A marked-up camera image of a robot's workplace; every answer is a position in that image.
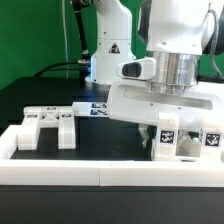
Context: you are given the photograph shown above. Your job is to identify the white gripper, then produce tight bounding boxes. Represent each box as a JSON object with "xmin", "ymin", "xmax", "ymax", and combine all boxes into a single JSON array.
[{"xmin": 107, "ymin": 79, "xmax": 224, "ymax": 148}]

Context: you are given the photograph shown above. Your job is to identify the white chair back part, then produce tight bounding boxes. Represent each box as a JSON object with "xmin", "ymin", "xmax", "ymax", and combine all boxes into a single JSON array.
[{"xmin": 17, "ymin": 106, "xmax": 76, "ymax": 150}]

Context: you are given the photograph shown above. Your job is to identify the white chair seat part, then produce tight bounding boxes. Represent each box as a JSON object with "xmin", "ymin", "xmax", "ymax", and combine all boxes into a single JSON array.
[{"xmin": 173, "ymin": 136, "xmax": 201, "ymax": 162}]

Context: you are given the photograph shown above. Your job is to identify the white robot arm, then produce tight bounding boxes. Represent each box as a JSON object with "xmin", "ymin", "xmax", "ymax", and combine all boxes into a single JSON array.
[{"xmin": 72, "ymin": 0, "xmax": 224, "ymax": 144}]

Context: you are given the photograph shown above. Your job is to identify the white base tag sheet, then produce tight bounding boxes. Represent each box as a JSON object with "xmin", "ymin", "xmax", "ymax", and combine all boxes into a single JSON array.
[{"xmin": 72, "ymin": 102, "xmax": 107, "ymax": 117}]

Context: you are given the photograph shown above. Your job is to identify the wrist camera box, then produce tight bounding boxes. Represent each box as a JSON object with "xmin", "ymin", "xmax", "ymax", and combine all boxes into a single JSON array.
[{"xmin": 116, "ymin": 57, "xmax": 156, "ymax": 80}]

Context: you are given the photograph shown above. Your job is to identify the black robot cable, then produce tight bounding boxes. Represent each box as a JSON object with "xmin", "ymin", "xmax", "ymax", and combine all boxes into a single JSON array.
[{"xmin": 32, "ymin": 9, "xmax": 92, "ymax": 78}]

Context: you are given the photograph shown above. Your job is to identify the white obstacle fence wall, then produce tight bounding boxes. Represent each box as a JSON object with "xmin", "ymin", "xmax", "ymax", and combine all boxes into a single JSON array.
[{"xmin": 0, "ymin": 125, "xmax": 224, "ymax": 187}]

